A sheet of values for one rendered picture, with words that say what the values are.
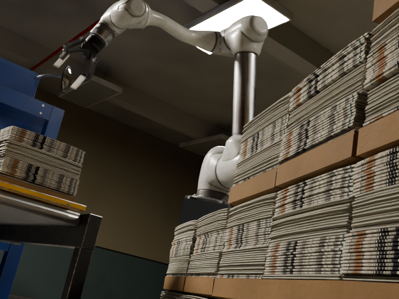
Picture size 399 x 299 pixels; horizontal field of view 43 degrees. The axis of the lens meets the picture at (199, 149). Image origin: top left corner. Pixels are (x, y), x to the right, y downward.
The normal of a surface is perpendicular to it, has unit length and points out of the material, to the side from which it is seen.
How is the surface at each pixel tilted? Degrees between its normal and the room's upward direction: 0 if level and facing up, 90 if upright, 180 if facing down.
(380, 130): 91
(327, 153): 91
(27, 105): 90
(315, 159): 92
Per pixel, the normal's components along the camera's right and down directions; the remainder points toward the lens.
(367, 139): -0.95, -0.25
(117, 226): 0.60, -0.11
